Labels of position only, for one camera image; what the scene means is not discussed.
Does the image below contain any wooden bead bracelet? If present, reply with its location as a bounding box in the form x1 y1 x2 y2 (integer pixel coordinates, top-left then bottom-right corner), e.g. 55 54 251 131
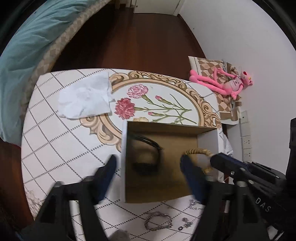
184 148 215 175

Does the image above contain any white cardboard box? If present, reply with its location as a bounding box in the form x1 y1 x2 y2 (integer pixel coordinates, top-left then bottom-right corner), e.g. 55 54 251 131
120 121 219 204

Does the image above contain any small silver charm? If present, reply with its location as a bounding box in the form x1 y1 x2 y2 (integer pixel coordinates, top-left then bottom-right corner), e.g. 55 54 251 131
182 217 193 228

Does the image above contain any silver chain bracelet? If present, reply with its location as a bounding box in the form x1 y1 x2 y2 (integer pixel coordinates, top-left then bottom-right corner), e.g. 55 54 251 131
144 211 173 232

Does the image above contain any black smart band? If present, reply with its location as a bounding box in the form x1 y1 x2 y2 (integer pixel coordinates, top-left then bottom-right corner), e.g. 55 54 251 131
129 135 162 176

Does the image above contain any white crumpled tissue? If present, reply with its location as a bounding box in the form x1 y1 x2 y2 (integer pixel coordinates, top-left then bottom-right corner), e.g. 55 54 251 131
58 71 114 120

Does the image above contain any pink panther plush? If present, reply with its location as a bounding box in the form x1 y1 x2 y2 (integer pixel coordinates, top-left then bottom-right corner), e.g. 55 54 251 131
189 68 253 100

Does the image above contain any teal blanket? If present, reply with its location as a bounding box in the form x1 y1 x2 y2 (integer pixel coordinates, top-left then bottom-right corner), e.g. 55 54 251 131
1 0 94 146

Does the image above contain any white door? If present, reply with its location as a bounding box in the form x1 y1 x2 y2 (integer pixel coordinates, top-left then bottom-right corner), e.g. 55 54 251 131
131 0 184 15

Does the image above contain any white wall socket strip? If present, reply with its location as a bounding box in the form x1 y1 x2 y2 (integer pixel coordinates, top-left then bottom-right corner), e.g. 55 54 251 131
239 110 252 162

